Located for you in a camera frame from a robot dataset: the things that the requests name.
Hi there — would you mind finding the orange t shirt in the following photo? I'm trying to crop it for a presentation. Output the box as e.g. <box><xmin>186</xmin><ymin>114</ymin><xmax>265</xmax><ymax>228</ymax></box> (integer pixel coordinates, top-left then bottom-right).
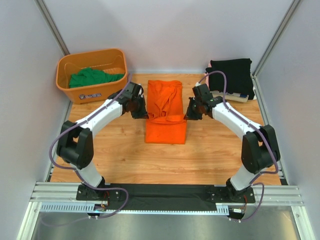
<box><xmin>145</xmin><ymin>80</ymin><xmax>187</xmax><ymax>145</ymax></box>

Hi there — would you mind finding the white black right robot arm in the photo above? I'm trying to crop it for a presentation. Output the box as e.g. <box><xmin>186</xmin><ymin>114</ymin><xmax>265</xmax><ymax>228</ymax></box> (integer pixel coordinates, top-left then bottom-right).
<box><xmin>184</xmin><ymin>83</ymin><xmax>281</xmax><ymax>202</ymax></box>

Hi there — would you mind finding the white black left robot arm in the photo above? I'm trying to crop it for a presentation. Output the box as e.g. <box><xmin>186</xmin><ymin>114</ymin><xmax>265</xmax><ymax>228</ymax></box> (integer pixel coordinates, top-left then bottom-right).
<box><xmin>56</xmin><ymin>82</ymin><xmax>148</xmax><ymax>201</ymax></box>

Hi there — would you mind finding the beige folded t shirt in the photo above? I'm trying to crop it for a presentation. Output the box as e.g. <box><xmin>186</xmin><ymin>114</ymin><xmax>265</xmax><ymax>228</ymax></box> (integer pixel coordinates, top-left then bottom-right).
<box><xmin>211</xmin><ymin>91</ymin><xmax>249</xmax><ymax>103</ymax></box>

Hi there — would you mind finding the orange plastic basket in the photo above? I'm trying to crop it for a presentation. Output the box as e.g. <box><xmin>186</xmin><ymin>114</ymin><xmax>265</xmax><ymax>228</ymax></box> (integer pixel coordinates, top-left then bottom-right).
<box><xmin>56</xmin><ymin>48</ymin><xmax>128</xmax><ymax>104</ymax></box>

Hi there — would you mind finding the black folded t shirt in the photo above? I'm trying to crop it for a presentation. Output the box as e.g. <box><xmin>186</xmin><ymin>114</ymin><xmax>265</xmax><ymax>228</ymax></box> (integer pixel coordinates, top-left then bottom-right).
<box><xmin>205</xmin><ymin>58</ymin><xmax>255</xmax><ymax>100</ymax></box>

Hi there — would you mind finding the green t shirt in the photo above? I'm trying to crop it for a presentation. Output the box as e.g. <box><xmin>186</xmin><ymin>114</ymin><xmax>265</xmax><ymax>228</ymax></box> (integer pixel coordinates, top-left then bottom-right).
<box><xmin>69</xmin><ymin>67</ymin><xmax>124</xmax><ymax>89</ymax></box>

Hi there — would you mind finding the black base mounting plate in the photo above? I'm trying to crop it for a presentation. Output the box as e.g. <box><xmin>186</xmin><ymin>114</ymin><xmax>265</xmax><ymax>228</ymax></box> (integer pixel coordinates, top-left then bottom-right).
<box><xmin>76</xmin><ymin>183</ymin><xmax>256</xmax><ymax>210</ymax></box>

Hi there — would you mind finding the aluminium right corner post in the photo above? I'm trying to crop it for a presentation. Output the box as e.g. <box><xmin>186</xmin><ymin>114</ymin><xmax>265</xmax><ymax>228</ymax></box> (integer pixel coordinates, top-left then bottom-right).
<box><xmin>252</xmin><ymin>0</ymin><xmax>303</xmax><ymax>77</ymax></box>

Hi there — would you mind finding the aluminium corner post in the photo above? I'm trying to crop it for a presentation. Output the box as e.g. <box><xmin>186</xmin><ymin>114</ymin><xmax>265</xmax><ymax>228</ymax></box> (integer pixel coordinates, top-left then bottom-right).
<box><xmin>34</xmin><ymin>0</ymin><xmax>70</xmax><ymax>56</ymax></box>
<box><xmin>252</xmin><ymin>0</ymin><xmax>303</xmax><ymax>77</ymax></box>

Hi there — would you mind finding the aluminium right side rail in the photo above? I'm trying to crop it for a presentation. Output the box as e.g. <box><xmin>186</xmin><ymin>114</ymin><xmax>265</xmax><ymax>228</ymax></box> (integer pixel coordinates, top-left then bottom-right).
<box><xmin>251</xmin><ymin>75</ymin><xmax>288</xmax><ymax>186</ymax></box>

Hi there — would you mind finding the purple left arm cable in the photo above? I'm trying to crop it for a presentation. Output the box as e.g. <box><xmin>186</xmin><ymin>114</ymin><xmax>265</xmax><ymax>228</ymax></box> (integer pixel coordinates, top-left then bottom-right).
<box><xmin>39</xmin><ymin>72</ymin><xmax>133</xmax><ymax>227</ymax></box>

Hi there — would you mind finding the aluminium front frame rail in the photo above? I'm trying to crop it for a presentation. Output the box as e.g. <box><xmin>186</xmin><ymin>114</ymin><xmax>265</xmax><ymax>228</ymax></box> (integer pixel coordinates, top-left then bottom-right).
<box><xmin>30</xmin><ymin>182</ymin><xmax>304</xmax><ymax>206</ymax></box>

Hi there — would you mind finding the white slotted cable duct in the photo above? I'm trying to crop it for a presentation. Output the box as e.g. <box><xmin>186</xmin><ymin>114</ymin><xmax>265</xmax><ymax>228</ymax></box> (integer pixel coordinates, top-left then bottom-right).
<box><xmin>39</xmin><ymin>202</ymin><xmax>230</xmax><ymax>216</ymax></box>

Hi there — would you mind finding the aluminium left corner post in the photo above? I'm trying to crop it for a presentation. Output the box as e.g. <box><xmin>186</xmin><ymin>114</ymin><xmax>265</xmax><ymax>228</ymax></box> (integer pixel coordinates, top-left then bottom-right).
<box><xmin>34</xmin><ymin>0</ymin><xmax>70</xmax><ymax>56</ymax></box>

